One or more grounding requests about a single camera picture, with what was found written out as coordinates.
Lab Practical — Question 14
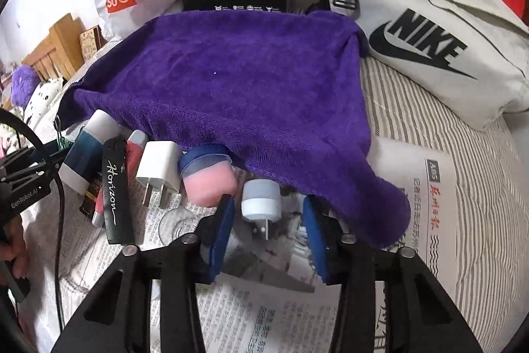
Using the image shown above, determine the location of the small clear glass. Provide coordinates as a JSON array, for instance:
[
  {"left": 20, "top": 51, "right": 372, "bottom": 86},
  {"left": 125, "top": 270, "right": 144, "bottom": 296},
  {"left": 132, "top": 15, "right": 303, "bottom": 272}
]
[{"left": 158, "top": 208, "right": 215, "bottom": 245}]

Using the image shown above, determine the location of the white and teal bottle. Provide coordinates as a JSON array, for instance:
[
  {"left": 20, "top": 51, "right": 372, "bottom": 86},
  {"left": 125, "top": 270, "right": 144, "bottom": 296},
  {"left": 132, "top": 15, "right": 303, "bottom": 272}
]
[{"left": 58, "top": 109, "right": 121, "bottom": 195}]

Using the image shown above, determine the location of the pink jar blue lid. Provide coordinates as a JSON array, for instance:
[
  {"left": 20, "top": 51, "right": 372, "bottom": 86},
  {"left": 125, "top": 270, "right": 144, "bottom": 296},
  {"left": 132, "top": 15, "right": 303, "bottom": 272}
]
[{"left": 178, "top": 143, "right": 238, "bottom": 207}]

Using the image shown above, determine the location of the white power adapter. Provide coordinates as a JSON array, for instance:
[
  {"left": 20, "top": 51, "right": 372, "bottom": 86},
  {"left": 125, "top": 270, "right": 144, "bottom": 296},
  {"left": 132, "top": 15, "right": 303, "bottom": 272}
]
[{"left": 135, "top": 141, "right": 182, "bottom": 208}]

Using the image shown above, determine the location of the black Horizon case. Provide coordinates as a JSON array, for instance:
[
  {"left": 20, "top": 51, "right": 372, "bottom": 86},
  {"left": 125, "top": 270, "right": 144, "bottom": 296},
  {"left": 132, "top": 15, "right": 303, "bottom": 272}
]
[{"left": 102, "top": 136, "right": 135, "bottom": 245}]

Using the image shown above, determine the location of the left hand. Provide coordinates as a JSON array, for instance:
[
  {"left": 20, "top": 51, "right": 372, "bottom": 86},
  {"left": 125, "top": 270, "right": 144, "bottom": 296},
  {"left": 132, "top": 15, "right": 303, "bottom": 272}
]
[{"left": 1, "top": 215, "right": 29, "bottom": 280}]

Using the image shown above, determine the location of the newspaper sheet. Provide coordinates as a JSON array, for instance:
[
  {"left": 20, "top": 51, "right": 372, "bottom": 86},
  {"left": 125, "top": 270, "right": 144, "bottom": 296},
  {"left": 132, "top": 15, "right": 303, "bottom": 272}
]
[{"left": 20, "top": 137, "right": 458, "bottom": 352}]

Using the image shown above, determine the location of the purple plush toy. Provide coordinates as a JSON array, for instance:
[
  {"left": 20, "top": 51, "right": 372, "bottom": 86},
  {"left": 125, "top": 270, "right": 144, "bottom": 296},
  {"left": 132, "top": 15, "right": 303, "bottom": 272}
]
[{"left": 11, "top": 65, "right": 40, "bottom": 109}]

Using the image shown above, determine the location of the wooden headboard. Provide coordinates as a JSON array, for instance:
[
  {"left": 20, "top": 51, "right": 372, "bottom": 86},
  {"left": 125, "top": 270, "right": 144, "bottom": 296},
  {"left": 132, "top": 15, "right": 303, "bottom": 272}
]
[{"left": 21, "top": 14, "right": 84, "bottom": 81}]

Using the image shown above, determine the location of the brown patterned book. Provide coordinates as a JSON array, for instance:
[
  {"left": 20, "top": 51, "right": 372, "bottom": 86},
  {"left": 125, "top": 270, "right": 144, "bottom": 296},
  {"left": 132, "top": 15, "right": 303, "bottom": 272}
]
[{"left": 79, "top": 26, "right": 107, "bottom": 61}]

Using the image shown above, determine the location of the purple towel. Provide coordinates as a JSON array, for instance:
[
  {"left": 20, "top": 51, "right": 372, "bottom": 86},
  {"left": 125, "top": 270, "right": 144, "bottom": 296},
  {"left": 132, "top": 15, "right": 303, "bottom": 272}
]
[{"left": 58, "top": 11, "right": 411, "bottom": 248}]

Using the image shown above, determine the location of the striped bed sheet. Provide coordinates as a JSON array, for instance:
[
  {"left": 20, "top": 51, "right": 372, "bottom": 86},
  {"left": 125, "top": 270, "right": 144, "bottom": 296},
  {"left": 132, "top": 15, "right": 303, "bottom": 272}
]
[{"left": 19, "top": 58, "right": 528, "bottom": 352}]

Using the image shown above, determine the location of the grey Nike bag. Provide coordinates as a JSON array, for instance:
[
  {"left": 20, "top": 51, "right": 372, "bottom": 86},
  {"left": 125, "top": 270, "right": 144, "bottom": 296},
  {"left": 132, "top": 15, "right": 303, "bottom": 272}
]
[{"left": 329, "top": 0, "right": 528, "bottom": 129}]

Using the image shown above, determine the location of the black cable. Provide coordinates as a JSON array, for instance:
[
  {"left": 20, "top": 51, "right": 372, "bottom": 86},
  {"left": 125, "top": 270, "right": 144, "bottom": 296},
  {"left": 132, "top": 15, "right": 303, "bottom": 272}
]
[{"left": 0, "top": 107, "right": 67, "bottom": 333}]

